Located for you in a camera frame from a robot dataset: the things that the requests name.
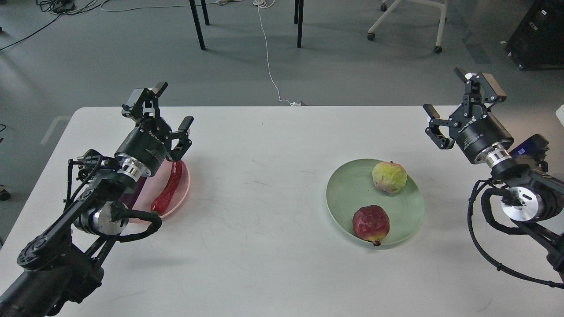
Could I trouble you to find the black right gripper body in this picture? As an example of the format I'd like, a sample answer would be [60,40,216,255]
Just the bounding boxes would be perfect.
[452,114,514,169]

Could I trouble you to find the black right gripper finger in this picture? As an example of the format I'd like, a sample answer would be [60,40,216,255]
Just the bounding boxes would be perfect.
[454,67,507,121]
[423,104,460,150]

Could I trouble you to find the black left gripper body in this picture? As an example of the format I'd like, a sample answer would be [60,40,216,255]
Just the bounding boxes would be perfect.
[115,128,171,181]

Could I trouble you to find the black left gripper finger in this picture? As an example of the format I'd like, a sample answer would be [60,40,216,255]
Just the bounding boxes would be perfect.
[167,116,194,161]
[122,81,169,130]

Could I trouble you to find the purple eggplant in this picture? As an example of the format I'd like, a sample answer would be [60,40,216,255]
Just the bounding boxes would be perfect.
[119,177,147,210]

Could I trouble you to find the red chili pepper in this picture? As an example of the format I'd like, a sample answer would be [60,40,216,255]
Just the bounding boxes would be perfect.
[149,161,184,215]

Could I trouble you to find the green yellow custard apple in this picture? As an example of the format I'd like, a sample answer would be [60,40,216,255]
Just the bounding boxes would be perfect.
[372,161,408,195]

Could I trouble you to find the red pomegranate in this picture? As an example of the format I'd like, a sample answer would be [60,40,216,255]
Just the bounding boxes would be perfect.
[352,205,390,247]

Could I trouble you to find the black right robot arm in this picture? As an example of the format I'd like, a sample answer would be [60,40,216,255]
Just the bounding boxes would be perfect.
[423,67,564,289]

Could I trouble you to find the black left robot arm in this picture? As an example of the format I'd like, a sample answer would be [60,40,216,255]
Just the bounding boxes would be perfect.
[1,82,194,317]

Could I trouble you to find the pink plate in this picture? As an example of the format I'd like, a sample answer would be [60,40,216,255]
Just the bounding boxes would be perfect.
[133,160,190,218]

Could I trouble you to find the black equipment case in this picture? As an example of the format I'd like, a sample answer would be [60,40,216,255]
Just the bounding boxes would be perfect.
[505,0,564,70]

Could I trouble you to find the green plate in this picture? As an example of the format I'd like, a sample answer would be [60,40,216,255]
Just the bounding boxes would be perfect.
[326,158,425,249]

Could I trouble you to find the white chair base with casters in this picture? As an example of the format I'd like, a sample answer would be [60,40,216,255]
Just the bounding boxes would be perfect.
[366,0,450,55]

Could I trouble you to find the black table legs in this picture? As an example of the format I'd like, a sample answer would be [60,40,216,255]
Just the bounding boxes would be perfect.
[189,0,304,51]

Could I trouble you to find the black cables on floor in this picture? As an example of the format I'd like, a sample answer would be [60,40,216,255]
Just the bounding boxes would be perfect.
[0,0,111,51]

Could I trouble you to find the white cable on floor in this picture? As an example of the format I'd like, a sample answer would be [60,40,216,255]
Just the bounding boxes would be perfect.
[252,0,304,107]

